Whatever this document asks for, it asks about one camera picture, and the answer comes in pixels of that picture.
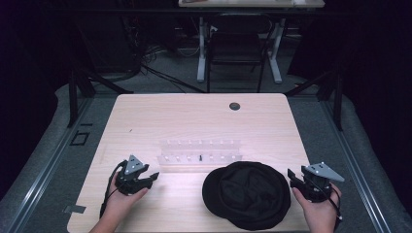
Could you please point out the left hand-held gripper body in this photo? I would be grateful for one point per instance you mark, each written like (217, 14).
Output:
(129, 181)

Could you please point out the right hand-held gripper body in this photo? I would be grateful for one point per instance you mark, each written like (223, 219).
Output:
(315, 187)

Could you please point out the black hat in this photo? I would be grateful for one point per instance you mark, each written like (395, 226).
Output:
(249, 195)

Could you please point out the person's left hand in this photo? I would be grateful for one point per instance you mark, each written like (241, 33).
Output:
(120, 204)

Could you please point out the person's right hand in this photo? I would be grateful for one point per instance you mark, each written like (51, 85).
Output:
(319, 213)

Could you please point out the clear acrylic rack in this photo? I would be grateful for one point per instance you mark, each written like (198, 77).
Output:
(199, 152)

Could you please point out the grey tape strip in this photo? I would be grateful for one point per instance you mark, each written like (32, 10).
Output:
(75, 209)

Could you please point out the black tape rectangle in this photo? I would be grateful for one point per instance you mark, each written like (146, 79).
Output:
(79, 138)

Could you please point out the black metal stand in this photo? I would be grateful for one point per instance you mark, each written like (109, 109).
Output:
(337, 103)
(74, 97)

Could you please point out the round grey table grommet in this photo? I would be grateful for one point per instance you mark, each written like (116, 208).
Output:
(234, 106)

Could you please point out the black chair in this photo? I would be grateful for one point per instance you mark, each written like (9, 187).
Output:
(236, 45)

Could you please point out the white-legged desk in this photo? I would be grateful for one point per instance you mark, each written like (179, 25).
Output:
(243, 3)

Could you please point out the aluminium floor rail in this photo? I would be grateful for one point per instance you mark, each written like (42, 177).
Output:
(354, 165)
(48, 165)

